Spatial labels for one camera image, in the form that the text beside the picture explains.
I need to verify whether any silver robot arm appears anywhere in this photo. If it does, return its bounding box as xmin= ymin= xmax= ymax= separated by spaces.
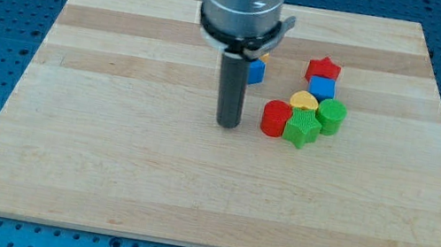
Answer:
xmin=198 ymin=0 xmax=296 ymax=128

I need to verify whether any red cylinder block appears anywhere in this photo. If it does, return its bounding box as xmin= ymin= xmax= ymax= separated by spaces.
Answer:
xmin=260 ymin=99 xmax=292 ymax=137

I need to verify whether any blue triangle block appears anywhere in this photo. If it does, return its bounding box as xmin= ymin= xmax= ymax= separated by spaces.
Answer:
xmin=247 ymin=60 xmax=266 ymax=85

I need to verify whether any red star block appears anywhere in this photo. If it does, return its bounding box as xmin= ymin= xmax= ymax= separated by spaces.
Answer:
xmin=305 ymin=57 xmax=342 ymax=81

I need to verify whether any yellow hexagon block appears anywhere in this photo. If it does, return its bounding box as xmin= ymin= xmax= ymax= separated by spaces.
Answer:
xmin=259 ymin=53 xmax=269 ymax=64

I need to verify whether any blue cube block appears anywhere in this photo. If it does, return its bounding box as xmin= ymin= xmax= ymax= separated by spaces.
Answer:
xmin=308 ymin=75 xmax=337 ymax=102

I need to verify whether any green star block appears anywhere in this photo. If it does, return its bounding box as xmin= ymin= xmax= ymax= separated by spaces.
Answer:
xmin=282 ymin=107 xmax=321 ymax=149

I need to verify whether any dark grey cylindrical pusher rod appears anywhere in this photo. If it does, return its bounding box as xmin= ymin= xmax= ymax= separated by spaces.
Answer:
xmin=216 ymin=52 xmax=251 ymax=128

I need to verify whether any wooden board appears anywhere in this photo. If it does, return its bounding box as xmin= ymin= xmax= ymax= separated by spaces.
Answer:
xmin=0 ymin=0 xmax=441 ymax=247

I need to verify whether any yellow heart block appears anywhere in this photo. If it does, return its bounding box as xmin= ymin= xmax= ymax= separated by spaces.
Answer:
xmin=289 ymin=90 xmax=320 ymax=112

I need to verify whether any green cylinder block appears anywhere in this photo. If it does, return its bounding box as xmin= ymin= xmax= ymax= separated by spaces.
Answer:
xmin=316 ymin=98 xmax=347 ymax=136

